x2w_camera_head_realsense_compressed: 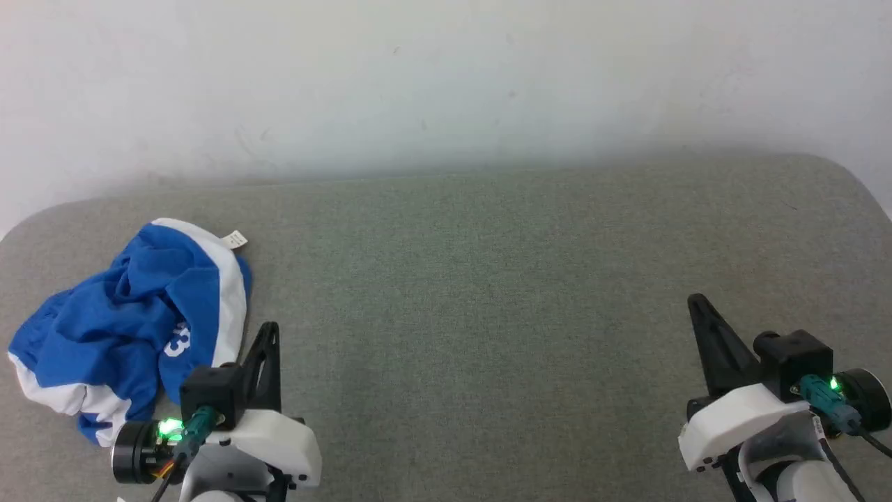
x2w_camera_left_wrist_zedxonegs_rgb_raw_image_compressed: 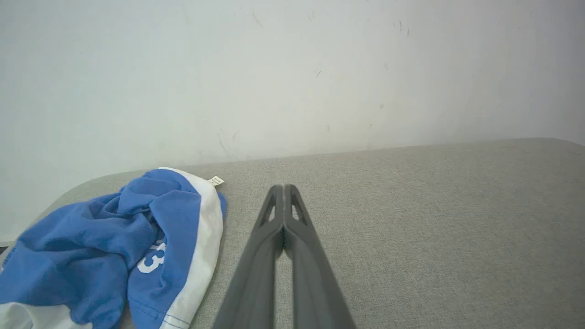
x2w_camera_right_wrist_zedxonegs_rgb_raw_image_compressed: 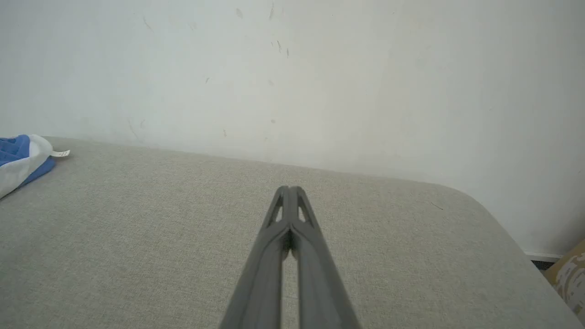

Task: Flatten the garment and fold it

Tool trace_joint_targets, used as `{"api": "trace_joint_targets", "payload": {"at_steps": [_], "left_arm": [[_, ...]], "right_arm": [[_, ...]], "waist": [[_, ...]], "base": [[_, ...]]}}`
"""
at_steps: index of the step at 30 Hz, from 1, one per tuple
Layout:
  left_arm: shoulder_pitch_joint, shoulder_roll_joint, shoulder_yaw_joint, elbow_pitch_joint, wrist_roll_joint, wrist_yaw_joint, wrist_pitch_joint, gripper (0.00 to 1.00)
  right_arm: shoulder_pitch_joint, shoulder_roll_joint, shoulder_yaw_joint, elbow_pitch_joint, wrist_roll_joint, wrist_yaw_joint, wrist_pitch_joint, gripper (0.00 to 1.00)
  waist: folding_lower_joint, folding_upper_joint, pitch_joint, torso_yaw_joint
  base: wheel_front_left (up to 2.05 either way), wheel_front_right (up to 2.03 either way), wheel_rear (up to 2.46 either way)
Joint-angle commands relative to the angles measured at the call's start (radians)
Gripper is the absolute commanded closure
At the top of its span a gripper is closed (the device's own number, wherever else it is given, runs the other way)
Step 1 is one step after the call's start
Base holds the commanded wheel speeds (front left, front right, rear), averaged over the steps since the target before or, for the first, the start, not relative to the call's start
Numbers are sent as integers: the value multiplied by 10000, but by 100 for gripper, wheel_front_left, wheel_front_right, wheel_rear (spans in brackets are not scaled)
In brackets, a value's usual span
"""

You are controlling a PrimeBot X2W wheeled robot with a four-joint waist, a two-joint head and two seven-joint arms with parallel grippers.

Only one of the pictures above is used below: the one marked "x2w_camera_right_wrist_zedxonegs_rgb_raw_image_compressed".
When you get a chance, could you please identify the brown cardboard box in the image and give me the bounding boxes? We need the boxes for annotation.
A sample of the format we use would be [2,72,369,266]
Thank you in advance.
[543,239,585,323]

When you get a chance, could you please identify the grey fabric sofa cushion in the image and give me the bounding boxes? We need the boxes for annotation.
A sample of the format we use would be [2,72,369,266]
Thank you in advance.
[0,136,585,329]

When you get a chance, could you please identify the blue and white sports shorts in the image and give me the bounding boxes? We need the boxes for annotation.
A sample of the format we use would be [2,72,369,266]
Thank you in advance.
[0,134,71,200]

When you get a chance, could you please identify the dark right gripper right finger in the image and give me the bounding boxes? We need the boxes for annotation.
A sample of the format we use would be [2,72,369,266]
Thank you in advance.
[290,186,362,329]

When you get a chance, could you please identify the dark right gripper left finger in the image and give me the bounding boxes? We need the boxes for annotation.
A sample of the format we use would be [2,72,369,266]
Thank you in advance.
[219,186,290,329]

